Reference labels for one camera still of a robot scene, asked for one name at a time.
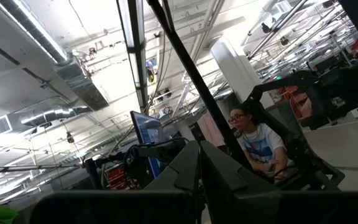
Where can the round silver air duct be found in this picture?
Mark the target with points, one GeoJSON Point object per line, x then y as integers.
{"type": "Point", "coordinates": [48, 114]}

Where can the computer monitor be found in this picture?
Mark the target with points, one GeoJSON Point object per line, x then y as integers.
{"type": "Point", "coordinates": [148, 129]}

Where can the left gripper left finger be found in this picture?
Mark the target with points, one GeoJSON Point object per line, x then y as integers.
{"type": "Point", "coordinates": [179, 174]}

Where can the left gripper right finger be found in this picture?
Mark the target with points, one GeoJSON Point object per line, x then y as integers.
{"type": "Point", "coordinates": [222, 180]}

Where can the rectangular metal air duct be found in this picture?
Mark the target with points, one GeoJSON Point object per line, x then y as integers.
{"type": "Point", "coordinates": [82, 87]}

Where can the overhead light bar frame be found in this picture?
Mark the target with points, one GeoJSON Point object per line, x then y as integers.
{"type": "Point", "coordinates": [137, 46]}

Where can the person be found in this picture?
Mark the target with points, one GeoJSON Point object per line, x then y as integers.
{"type": "Point", "coordinates": [259, 146]}

